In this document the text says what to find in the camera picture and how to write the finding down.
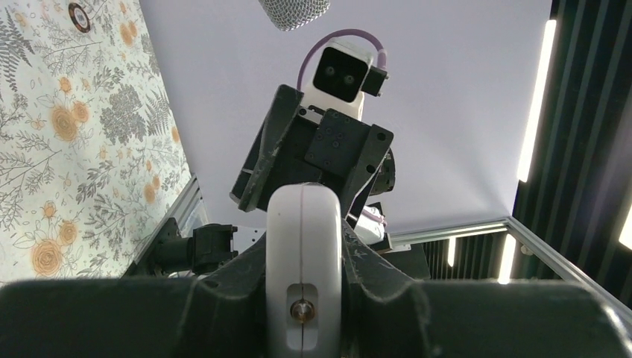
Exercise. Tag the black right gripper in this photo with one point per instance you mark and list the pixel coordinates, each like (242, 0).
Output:
(296, 145)

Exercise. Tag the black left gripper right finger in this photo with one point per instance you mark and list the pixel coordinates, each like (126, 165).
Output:
(386, 313)

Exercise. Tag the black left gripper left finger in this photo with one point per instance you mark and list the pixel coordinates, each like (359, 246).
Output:
(222, 315)

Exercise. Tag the white air conditioner remote control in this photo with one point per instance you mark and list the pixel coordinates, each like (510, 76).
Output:
(303, 272)

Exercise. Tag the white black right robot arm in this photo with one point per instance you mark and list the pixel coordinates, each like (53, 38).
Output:
(370, 225)

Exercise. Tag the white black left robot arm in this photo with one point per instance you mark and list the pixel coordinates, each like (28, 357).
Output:
(197, 247)

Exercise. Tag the floral patterned table mat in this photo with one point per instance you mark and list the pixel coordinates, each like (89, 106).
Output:
(91, 156)

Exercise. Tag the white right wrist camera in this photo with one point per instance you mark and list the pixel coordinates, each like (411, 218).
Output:
(351, 66)

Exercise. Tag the aluminium frame rail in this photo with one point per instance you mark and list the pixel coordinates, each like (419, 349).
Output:
(553, 259)

